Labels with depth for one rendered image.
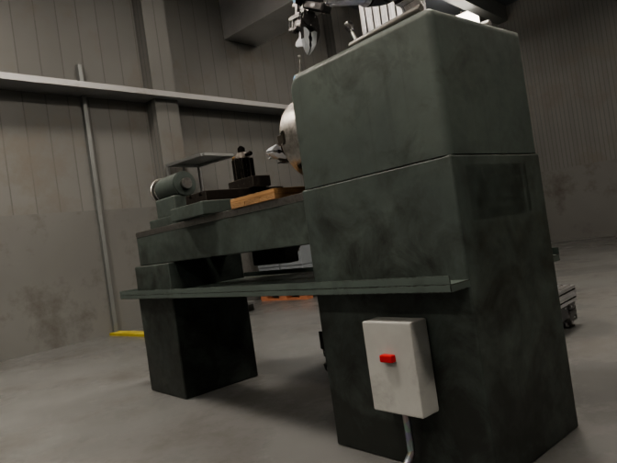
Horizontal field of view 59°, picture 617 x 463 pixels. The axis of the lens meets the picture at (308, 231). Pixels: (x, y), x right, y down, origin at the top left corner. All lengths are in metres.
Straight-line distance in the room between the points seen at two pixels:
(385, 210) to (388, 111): 0.28
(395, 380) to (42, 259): 4.64
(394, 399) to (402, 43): 0.98
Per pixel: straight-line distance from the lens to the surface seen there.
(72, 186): 6.04
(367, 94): 1.65
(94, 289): 6.00
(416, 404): 1.57
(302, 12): 2.03
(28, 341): 5.77
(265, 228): 2.12
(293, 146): 1.99
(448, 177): 1.46
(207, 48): 7.49
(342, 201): 1.72
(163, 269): 2.83
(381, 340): 1.58
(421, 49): 1.54
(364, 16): 3.02
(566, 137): 10.95
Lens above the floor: 0.70
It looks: 1 degrees up
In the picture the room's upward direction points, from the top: 8 degrees counter-clockwise
